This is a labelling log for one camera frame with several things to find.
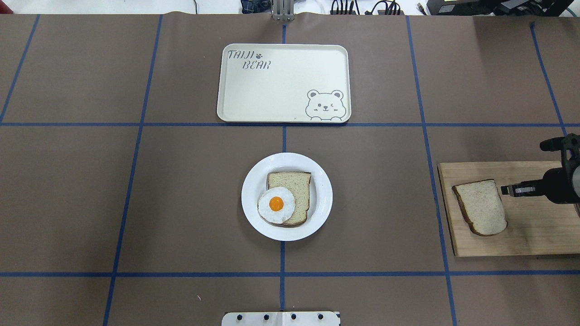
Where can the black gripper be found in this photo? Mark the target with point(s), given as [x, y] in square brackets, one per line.
[558, 184]

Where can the bread slice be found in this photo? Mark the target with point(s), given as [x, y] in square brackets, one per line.
[298, 183]
[481, 207]

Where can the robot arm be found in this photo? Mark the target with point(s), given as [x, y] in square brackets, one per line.
[574, 176]

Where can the white round plate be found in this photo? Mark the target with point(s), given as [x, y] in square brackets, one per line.
[321, 195]

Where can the bread slice on plate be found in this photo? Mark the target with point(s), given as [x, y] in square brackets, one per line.
[298, 183]

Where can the wooden cutting board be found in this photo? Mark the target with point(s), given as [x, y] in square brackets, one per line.
[535, 225]

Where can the fried egg toy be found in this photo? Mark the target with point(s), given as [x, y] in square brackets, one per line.
[276, 205]

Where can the cream bear serving tray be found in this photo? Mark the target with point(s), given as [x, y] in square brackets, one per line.
[284, 83]

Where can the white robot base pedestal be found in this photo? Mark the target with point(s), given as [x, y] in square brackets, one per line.
[300, 318]

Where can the aluminium frame post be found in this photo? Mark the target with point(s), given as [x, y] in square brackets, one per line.
[282, 10]

